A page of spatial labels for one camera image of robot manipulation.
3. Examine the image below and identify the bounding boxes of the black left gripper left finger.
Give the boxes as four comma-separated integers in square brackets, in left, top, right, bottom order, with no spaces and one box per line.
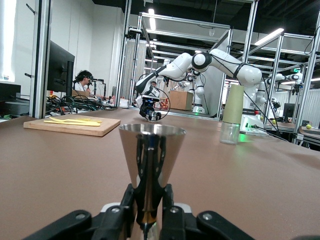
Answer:
[22,183,138,240]

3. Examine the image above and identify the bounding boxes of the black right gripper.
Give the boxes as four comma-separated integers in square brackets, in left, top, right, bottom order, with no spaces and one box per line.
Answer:
[139,101,162,122]

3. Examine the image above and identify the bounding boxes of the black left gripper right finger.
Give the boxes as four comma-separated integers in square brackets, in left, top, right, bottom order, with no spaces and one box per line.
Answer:
[159,184,255,240]

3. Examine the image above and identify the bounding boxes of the steel double jigger cup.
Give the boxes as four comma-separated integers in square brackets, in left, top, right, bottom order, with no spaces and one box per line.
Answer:
[118,123,187,240]

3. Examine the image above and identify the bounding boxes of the cardboard box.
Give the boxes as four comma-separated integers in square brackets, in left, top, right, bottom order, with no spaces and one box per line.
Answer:
[169,90,194,112]

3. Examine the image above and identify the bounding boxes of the yellow plastic fork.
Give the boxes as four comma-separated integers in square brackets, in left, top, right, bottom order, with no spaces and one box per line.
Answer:
[48,116,103,124]

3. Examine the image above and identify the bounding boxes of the seated person with headset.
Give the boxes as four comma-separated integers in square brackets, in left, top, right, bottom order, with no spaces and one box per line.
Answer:
[73,70,93,92]

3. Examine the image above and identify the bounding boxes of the wooden cutting board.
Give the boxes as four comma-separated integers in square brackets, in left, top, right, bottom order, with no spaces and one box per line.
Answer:
[23,115,122,138]

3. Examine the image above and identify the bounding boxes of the yellow plastic knife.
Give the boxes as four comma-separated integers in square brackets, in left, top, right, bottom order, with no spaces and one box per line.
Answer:
[43,119,101,127]

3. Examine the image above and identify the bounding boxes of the brown table cover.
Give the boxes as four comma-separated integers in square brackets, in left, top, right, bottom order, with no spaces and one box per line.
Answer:
[0,107,320,240]

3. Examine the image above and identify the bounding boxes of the green sleeved glass bottle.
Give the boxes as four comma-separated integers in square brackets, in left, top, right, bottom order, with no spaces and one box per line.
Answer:
[219,84,245,146]

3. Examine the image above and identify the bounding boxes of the white ceiling light tube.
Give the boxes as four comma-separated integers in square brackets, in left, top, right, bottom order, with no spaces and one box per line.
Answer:
[147,8,157,32]
[254,27,286,47]

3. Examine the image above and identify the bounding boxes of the large black monitor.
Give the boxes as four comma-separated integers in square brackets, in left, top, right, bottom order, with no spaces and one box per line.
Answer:
[46,40,76,97]

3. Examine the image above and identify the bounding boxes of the small black monitor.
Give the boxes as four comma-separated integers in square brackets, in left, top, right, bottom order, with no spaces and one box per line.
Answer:
[283,102,296,124]

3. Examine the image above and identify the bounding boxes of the black equipment case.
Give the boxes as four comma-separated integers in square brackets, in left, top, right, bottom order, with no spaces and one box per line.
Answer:
[0,82,31,119]

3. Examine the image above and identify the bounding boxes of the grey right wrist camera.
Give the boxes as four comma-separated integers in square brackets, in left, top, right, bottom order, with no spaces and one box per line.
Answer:
[141,94,161,103]

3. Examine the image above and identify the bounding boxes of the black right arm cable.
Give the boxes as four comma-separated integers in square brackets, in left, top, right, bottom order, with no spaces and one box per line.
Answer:
[139,72,172,121]

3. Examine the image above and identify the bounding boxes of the tangle of desk cables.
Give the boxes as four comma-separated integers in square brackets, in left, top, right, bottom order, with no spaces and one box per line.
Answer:
[45,95,114,116]

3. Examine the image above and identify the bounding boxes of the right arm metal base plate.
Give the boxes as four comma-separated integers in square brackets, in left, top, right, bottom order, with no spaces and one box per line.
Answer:
[238,126,271,137]

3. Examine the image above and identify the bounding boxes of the thick aluminium post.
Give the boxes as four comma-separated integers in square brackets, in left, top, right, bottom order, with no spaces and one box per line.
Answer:
[29,0,52,120]

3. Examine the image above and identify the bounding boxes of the aluminium frame cell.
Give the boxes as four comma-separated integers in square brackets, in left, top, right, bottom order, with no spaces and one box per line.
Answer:
[263,14,320,146]
[119,0,260,119]

